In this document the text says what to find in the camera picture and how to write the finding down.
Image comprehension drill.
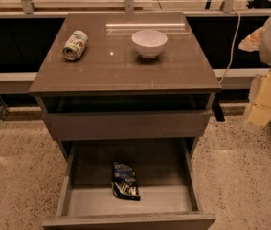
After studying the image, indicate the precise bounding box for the blue chip bag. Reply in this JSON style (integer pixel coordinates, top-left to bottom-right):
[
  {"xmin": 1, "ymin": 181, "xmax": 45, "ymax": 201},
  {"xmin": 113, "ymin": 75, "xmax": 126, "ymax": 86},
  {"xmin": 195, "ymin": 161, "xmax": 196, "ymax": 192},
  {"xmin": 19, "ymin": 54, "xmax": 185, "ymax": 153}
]
[{"xmin": 111, "ymin": 162, "xmax": 141, "ymax": 201}]

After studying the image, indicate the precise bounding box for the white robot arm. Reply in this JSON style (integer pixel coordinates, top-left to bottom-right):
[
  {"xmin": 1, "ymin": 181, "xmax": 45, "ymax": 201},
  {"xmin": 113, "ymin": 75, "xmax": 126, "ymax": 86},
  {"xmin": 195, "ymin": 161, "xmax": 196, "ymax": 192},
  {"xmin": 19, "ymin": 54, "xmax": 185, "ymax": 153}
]
[{"xmin": 239, "ymin": 16, "xmax": 271, "ymax": 132}]

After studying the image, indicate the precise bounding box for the grey drawer cabinet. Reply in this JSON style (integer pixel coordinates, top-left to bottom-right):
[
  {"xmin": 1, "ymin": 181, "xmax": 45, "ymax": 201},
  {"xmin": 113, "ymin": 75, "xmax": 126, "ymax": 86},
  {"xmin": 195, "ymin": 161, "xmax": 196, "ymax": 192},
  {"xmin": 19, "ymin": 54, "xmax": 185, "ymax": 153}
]
[{"xmin": 30, "ymin": 12, "xmax": 221, "ymax": 155}]

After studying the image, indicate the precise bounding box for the grey top drawer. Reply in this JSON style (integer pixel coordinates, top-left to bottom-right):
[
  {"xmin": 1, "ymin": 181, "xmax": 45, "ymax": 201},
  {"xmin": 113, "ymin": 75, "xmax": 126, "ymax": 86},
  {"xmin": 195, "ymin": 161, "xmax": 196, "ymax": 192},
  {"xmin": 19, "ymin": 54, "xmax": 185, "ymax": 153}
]
[{"xmin": 43, "ymin": 111, "xmax": 212, "ymax": 141}]

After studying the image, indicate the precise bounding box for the open middle drawer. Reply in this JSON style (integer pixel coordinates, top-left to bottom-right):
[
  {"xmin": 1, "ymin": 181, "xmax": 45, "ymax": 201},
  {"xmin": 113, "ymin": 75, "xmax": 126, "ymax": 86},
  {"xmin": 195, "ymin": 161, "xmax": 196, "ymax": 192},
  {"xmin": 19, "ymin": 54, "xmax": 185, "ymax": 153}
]
[{"xmin": 43, "ymin": 138, "xmax": 215, "ymax": 230}]

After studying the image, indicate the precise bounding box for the white ceramic bowl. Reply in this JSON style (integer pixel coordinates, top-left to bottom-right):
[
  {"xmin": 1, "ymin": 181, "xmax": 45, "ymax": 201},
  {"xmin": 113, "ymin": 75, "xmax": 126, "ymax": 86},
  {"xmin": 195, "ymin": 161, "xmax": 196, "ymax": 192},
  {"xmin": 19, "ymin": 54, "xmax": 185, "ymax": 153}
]
[{"xmin": 132, "ymin": 30, "xmax": 168, "ymax": 58}]

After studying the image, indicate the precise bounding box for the green white soda can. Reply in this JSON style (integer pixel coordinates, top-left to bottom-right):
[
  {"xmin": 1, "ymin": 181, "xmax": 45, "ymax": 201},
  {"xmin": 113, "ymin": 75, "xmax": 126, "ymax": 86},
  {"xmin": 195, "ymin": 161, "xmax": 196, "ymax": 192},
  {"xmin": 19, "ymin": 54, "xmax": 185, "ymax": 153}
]
[{"xmin": 62, "ymin": 31, "xmax": 88, "ymax": 60}]

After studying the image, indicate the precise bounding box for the metal window railing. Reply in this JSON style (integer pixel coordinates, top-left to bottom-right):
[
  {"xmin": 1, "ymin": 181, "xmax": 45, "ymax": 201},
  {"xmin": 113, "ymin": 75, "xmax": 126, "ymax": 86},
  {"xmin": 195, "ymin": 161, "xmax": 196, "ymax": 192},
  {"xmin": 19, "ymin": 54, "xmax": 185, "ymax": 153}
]
[{"xmin": 0, "ymin": 8, "xmax": 271, "ymax": 94}]

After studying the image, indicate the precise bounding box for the white cable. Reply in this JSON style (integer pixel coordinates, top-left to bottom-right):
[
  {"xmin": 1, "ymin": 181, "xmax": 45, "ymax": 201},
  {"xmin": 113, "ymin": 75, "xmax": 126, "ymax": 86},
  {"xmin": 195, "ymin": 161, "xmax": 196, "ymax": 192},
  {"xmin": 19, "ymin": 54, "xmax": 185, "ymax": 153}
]
[{"xmin": 218, "ymin": 7, "xmax": 242, "ymax": 84}]

